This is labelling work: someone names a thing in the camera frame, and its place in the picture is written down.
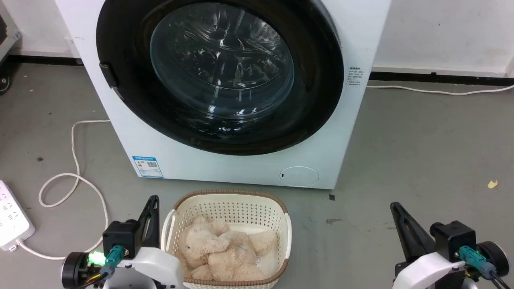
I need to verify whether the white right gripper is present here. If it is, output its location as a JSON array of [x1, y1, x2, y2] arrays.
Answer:
[[390, 202, 510, 289]]

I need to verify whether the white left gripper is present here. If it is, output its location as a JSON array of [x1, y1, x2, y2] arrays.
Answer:
[[61, 195, 186, 289]]

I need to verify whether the white front-load washing machine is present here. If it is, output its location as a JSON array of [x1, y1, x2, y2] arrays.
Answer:
[[54, 0, 392, 190]]

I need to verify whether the round black glass washer door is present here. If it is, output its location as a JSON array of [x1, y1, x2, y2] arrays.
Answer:
[[96, 0, 345, 156]]

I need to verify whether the blue energy label sticker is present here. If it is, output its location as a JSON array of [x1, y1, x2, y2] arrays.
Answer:
[[132, 155, 165, 179]]

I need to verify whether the cream woven-rim laundry basket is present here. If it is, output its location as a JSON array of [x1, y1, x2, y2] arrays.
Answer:
[[161, 190, 292, 289]]

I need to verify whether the beige plush teddy bear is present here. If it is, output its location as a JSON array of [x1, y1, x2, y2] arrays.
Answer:
[[177, 216, 278, 282]]

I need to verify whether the round white filter cover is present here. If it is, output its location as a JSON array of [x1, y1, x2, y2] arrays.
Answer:
[[279, 166, 320, 188]]

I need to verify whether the white power strip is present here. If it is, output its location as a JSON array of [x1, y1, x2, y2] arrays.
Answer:
[[0, 180, 36, 252]]

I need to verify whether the black text warning sticker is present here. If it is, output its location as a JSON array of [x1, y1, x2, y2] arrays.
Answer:
[[347, 67, 364, 87]]

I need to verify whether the grey wheeled cart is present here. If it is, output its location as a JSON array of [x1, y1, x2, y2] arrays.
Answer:
[[0, 12, 22, 96]]

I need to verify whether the teal plug left gripper cable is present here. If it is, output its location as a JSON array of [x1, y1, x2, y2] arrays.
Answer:
[[78, 245, 125, 289]]

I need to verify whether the teal plug gripper cable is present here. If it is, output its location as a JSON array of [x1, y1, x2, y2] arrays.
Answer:
[[459, 245, 514, 289], [78, 245, 125, 289]]

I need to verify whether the teal plug right gripper cable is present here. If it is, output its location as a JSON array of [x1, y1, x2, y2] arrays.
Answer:
[[459, 245, 514, 289]]

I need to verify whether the thick white power cord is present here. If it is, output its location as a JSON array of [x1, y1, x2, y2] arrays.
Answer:
[[18, 119, 111, 260]]

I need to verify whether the thin white floor cable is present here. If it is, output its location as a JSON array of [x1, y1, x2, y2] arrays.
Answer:
[[366, 83, 514, 96]]

